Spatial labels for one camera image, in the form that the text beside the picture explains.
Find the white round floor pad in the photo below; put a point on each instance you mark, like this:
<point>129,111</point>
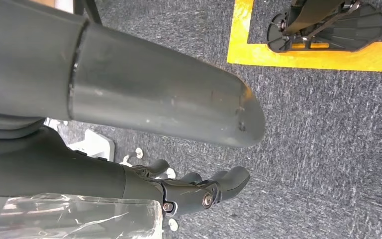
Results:
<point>173,224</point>
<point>171,173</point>
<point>139,153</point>

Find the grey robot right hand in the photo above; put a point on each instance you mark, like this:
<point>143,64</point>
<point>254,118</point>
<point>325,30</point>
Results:
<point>151,95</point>

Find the white metal foot bracket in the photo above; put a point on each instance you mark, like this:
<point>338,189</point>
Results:
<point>93,145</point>

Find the black metal leg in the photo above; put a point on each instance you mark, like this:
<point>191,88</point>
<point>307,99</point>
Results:
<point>90,10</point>

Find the clear plastic cover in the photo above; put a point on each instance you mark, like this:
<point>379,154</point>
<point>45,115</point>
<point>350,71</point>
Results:
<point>79,217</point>

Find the black robot foot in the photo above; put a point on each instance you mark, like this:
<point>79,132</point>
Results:
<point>342,29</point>

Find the yellow floor tape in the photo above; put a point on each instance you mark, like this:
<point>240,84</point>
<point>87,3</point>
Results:
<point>240,49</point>

